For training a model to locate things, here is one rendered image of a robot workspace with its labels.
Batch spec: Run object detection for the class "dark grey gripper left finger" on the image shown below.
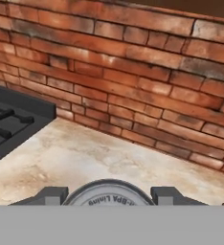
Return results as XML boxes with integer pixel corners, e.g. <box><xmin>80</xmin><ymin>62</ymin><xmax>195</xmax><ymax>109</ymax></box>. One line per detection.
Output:
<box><xmin>9</xmin><ymin>186</ymin><xmax>69</xmax><ymax>207</ymax></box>

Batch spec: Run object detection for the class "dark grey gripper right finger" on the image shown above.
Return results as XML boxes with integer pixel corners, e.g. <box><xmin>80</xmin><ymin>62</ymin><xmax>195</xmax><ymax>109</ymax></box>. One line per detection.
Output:
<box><xmin>150</xmin><ymin>186</ymin><xmax>209</xmax><ymax>207</ymax></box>

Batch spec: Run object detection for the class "silver can with printed lid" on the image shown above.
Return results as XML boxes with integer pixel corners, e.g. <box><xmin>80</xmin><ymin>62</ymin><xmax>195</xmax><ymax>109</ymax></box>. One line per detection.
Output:
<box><xmin>61</xmin><ymin>178</ymin><xmax>156</xmax><ymax>207</ymax></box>

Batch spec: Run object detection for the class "black hob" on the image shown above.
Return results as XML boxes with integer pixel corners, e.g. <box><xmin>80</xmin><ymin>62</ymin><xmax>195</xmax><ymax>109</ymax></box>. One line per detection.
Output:
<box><xmin>0</xmin><ymin>83</ymin><xmax>57</xmax><ymax>167</ymax></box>

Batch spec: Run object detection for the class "dark brown wall cabinet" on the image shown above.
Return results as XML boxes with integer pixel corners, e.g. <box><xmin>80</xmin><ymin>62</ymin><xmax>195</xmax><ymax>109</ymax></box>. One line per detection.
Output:
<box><xmin>98</xmin><ymin>0</ymin><xmax>224</xmax><ymax>21</ymax></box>

